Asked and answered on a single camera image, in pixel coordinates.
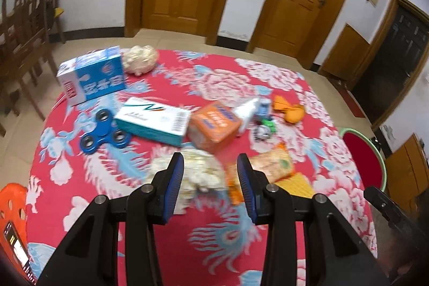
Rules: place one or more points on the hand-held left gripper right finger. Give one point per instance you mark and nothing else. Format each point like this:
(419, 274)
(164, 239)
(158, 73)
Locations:
(246, 192)

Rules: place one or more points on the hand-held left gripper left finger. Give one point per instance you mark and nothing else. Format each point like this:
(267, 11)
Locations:
(174, 188)

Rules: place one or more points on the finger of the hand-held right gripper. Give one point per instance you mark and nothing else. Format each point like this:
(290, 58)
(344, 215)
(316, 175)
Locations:
(382, 204)

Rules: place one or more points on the white tissue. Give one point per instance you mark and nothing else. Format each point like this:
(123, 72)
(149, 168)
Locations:
(204, 172)

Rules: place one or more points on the red bin with green rim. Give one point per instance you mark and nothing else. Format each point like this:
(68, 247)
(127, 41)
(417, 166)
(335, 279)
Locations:
(362, 155)

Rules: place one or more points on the teal white box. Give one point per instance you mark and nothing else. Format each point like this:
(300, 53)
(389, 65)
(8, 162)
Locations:
(150, 120)

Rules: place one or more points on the orange box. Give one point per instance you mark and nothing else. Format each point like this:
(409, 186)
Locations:
(211, 125)

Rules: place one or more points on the orange snack packet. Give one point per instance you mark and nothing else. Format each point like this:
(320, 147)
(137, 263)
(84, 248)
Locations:
(271, 163)

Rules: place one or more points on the wooden sideboard cabinet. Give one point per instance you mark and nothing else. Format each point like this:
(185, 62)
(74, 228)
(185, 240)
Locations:
(409, 172)

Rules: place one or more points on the red floral tablecloth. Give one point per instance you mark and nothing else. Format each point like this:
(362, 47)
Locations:
(207, 239)

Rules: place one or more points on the green toy car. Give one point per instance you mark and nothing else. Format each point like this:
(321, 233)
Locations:
(266, 125)

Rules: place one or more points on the white plastic bottle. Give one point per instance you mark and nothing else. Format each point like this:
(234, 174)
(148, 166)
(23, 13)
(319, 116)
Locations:
(244, 111)

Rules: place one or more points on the blue toy car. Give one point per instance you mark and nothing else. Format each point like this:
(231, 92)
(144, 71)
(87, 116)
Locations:
(264, 106)

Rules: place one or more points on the orange toy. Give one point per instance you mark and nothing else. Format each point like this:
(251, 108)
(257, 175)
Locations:
(291, 113)

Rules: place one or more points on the blue fidget spinner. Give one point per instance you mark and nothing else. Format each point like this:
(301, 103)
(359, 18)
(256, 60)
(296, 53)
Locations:
(104, 130)

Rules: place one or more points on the red doormat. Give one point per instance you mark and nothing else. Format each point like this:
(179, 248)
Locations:
(352, 101)

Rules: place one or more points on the blue white carton box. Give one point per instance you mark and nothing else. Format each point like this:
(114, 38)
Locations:
(100, 78)

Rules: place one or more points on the crumpled white paper ball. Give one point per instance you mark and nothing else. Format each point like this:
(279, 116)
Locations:
(140, 58)

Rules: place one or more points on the dark metal entrance door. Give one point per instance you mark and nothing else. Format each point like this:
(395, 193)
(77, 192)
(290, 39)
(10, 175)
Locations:
(395, 61)

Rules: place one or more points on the low wooden cabinet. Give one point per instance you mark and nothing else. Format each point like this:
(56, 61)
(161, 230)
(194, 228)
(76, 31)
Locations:
(345, 51)

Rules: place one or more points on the orange plastic stool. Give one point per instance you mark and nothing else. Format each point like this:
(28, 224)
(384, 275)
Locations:
(13, 202)

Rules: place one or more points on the black smartphone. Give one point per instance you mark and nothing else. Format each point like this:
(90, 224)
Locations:
(16, 249)

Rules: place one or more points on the yellow cloth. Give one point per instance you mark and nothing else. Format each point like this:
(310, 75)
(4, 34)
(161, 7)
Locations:
(58, 11)

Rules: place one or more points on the large wooden chair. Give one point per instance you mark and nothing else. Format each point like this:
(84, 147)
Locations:
(23, 21)

